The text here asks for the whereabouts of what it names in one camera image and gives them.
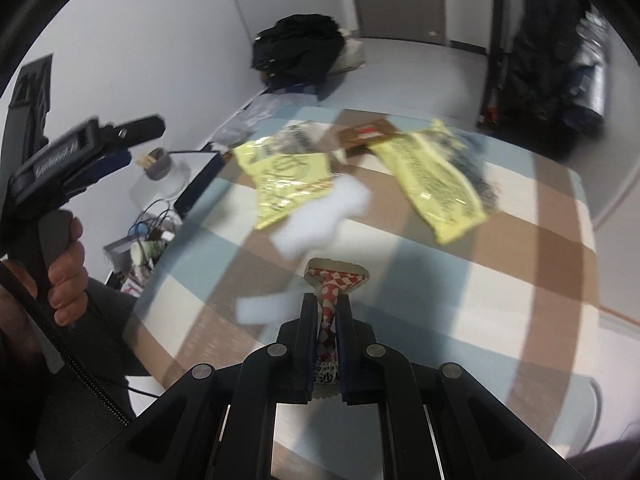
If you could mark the brown packet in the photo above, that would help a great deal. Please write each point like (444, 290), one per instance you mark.
(365, 135)

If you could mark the black hanging coat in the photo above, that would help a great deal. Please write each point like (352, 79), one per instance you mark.
(540, 60)

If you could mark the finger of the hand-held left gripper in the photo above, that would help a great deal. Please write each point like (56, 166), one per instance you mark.
(137, 130)
(111, 165)

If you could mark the large yellow plastic wrapper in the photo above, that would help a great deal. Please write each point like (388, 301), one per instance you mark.
(430, 185)

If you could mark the person's left hand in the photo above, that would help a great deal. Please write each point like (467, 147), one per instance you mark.
(67, 275)

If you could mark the beige bag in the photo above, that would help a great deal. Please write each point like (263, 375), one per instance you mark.
(352, 55)

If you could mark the white bedside table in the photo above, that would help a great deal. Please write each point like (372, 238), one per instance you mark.
(195, 165)

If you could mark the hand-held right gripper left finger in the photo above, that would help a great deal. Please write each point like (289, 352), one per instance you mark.
(306, 340)

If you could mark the silver folded umbrella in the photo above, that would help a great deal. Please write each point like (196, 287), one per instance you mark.
(592, 85)

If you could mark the black clothing pile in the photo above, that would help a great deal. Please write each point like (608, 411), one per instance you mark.
(295, 50)

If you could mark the small yellow plastic wrapper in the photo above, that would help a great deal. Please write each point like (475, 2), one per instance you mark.
(285, 180)

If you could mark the white jar with grey lid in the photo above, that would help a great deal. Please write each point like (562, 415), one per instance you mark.
(160, 185)

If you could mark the person's leg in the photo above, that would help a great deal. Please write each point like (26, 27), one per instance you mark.
(107, 325)

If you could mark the black flat device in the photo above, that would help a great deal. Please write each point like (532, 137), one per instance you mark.
(197, 187)

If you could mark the wide white foam piece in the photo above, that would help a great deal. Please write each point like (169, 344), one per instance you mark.
(320, 220)

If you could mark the clear plastic bag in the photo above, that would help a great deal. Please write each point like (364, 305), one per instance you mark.
(250, 115)

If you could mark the red checked snack wrapper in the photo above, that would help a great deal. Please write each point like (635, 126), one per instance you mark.
(330, 285)

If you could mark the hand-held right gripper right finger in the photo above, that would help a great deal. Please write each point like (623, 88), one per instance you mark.
(346, 345)

